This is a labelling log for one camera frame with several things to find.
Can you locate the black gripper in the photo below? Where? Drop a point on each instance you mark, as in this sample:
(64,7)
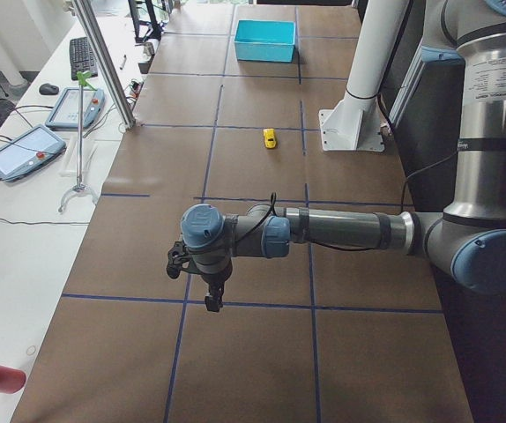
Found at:
(212,280)

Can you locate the yellow beetle toy car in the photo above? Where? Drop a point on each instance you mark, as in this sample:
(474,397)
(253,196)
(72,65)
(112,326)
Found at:
(270,140)

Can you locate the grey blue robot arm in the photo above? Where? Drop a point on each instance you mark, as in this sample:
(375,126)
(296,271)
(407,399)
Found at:
(466,240)

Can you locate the brown paper table cover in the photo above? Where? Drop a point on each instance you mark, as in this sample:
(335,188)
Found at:
(317,336)

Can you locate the white foam tray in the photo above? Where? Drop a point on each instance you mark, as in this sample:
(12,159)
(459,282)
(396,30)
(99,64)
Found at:
(68,167)

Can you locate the white pillar with base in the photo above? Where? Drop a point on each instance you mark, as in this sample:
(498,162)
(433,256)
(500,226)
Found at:
(354,123)

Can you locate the far teach pendant tablet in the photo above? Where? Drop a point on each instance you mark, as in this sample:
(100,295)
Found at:
(64,115)

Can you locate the teach pendant tablet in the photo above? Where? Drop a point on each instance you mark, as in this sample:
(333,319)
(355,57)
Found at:
(64,115)
(29,152)

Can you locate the near teach pendant tablet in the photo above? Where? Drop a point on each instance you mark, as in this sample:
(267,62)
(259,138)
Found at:
(29,152)

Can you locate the black pen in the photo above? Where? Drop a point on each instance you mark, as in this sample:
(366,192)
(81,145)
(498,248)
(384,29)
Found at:
(123,62)

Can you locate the turquoise plastic bin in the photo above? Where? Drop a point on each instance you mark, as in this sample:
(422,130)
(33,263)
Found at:
(265,41)

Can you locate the black computer mouse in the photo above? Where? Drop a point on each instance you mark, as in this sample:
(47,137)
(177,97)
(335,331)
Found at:
(48,89)

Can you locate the black keyboard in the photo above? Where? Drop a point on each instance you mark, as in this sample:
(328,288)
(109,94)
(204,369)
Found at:
(81,57)

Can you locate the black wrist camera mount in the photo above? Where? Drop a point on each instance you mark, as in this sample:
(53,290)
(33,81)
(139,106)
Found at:
(177,259)

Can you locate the aluminium frame post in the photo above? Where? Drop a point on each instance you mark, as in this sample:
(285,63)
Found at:
(89,22)

